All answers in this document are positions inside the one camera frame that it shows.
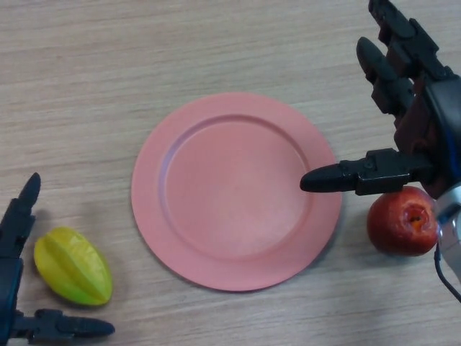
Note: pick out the pink round plate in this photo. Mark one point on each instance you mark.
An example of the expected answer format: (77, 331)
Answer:
(236, 191)

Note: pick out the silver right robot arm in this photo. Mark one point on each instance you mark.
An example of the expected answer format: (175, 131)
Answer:
(452, 223)

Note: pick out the yellow starfruit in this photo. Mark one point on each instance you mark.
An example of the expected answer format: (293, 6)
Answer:
(73, 268)

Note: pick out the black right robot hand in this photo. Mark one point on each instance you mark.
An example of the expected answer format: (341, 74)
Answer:
(381, 171)

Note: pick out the red apple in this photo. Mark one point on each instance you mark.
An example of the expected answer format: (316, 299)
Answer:
(392, 227)

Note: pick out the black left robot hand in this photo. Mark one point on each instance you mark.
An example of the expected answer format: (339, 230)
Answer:
(9, 281)

